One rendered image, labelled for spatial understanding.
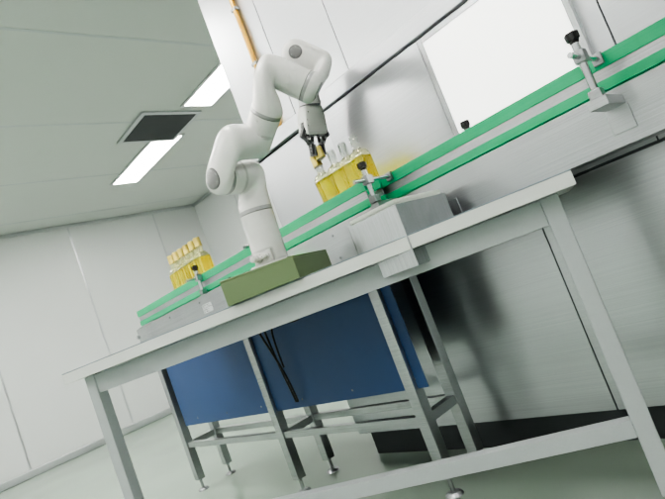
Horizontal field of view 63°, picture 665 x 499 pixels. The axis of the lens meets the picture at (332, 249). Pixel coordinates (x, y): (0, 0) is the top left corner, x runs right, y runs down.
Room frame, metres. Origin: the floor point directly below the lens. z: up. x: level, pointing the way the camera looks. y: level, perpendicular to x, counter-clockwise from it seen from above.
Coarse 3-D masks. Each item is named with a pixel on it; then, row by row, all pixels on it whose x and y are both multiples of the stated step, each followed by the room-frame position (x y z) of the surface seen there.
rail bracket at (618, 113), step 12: (576, 36) 1.08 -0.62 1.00; (576, 48) 1.08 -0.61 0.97; (576, 60) 1.08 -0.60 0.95; (588, 60) 1.09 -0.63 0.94; (600, 60) 1.15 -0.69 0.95; (588, 72) 1.08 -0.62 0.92; (588, 84) 1.09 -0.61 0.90; (600, 96) 1.07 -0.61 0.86; (612, 96) 1.08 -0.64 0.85; (588, 108) 1.09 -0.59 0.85; (600, 108) 1.08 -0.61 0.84; (612, 108) 1.14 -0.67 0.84; (624, 108) 1.14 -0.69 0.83; (612, 120) 1.16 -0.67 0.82; (624, 120) 1.14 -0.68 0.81
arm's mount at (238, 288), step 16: (288, 256) 1.36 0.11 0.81; (304, 256) 1.42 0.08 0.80; (320, 256) 1.52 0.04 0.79; (256, 272) 1.40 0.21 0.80; (272, 272) 1.38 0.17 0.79; (288, 272) 1.37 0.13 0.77; (304, 272) 1.39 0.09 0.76; (224, 288) 1.44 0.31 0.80; (240, 288) 1.42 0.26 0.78; (256, 288) 1.41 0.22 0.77; (272, 288) 1.39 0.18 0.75
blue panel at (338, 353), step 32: (384, 288) 1.63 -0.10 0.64; (320, 320) 1.86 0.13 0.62; (352, 320) 1.75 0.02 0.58; (224, 352) 2.33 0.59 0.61; (256, 352) 2.16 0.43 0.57; (288, 352) 2.02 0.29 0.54; (320, 352) 1.90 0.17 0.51; (352, 352) 1.79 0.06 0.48; (384, 352) 1.69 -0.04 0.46; (416, 352) 1.61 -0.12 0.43; (192, 384) 2.59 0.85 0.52; (224, 384) 2.39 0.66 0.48; (256, 384) 2.22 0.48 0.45; (320, 384) 1.94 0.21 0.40; (352, 384) 1.83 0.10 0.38; (384, 384) 1.73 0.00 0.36; (192, 416) 2.66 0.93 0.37; (224, 416) 2.46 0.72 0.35
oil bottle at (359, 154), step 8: (352, 152) 1.71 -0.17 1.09; (360, 152) 1.69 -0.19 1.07; (368, 152) 1.72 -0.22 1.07; (352, 160) 1.71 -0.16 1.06; (360, 160) 1.69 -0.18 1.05; (368, 160) 1.71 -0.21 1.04; (352, 168) 1.72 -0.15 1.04; (368, 168) 1.69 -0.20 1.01; (376, 168) 1.72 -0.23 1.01; (360, 176) 1.71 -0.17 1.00
